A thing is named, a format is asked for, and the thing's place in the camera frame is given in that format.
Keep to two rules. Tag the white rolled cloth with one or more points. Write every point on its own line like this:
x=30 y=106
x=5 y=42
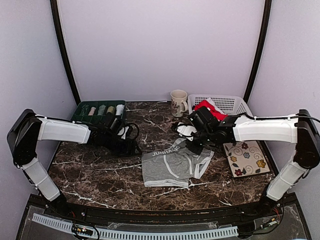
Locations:
x=119 y=109

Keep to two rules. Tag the black front rail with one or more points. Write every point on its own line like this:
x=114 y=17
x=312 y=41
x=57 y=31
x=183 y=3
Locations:
x=92 y=212

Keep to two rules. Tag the right black frame post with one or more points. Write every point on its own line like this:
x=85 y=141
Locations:
x=259 y=50

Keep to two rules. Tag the red underwear in basket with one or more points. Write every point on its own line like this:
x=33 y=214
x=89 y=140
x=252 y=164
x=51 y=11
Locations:
x=211 y=106

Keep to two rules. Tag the left black frame post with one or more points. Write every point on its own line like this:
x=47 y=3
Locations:
x=63 y=50

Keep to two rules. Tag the white plastic basket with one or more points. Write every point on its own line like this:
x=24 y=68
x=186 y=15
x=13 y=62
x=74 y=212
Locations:
x=229 y=104

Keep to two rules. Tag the grey underwear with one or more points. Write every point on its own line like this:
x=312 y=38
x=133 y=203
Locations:
x=174 y=166

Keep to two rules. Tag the cream floral mug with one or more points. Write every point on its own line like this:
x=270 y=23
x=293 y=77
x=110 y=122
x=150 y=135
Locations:
x=179 y=103

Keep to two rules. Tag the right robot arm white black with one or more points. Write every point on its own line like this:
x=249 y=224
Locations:
x=299 y=129

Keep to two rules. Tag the black frame post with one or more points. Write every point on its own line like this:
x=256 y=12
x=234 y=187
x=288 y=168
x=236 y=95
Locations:
x=259 y=50
x=63 y=50

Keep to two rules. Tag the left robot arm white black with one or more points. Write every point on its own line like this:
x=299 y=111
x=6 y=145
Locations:
x=30 y=129

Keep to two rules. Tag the grey-green rolled cloth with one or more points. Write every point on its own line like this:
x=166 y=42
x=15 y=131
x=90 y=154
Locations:
x=101 y=110

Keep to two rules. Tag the green divided organizer tray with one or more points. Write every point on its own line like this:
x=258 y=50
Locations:
x=96 y=111

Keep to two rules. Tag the floral square coaster tile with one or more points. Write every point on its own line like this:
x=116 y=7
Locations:
x=246 y=159

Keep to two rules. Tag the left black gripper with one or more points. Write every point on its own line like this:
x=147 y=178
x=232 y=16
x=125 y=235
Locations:
x=128 y=149

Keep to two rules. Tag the pink rolled cloth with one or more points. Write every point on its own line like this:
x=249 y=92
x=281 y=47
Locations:
x=92 y=111

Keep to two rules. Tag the small green circuit board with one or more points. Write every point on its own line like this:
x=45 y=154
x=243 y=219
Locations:
x=79 y=230

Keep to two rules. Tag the olive rolled cloth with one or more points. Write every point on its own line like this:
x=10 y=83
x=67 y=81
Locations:
x=110 y=110

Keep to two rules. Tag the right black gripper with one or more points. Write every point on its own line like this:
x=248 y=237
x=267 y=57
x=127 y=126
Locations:
x=196 y=150

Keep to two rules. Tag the white slotted cable duct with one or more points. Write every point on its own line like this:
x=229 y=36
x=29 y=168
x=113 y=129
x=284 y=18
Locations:
x=121 y=231

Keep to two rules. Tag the patterned dark rolled cloth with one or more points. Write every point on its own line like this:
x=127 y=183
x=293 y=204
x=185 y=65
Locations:
x=85 y=109

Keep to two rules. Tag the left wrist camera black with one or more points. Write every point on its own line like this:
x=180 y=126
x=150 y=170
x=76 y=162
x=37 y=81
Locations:
x=128 y=133

